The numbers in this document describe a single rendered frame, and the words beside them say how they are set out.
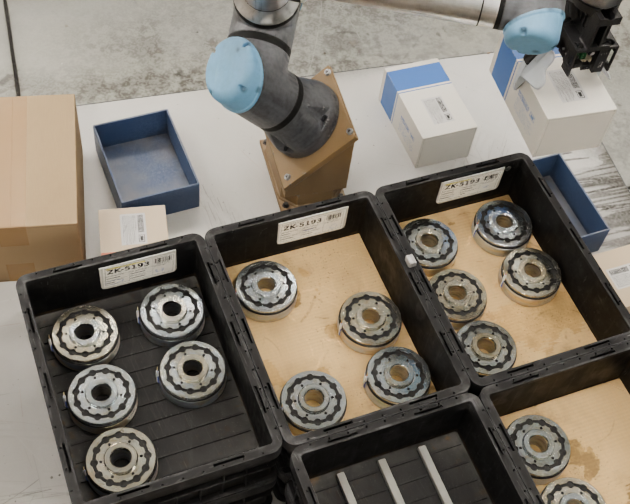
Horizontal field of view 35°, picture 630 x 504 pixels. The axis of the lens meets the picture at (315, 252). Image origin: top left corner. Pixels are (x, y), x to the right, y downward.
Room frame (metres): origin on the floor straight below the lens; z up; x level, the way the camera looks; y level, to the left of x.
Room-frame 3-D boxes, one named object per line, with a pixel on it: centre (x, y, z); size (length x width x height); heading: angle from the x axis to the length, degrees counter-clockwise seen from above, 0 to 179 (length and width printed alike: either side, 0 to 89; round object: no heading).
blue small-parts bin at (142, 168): (1.23, 0.35, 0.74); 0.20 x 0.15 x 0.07; 30
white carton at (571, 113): (1.24, -0.34, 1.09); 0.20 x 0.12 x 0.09; 23
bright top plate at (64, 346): (0.78, 0.33, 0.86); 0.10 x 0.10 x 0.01
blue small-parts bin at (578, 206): (1.28, -0.43, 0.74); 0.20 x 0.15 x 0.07; 29
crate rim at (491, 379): (1.00, -0.30, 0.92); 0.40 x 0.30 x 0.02; 28
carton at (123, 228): (1.02, 0.32, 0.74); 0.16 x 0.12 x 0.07; 17
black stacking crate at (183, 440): (0.71, 0.22, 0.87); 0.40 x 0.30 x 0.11; 28
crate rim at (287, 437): (0.85, -0.04, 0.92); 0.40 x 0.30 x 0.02; 28
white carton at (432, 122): (1.48, -0.18, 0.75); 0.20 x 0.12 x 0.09; 27
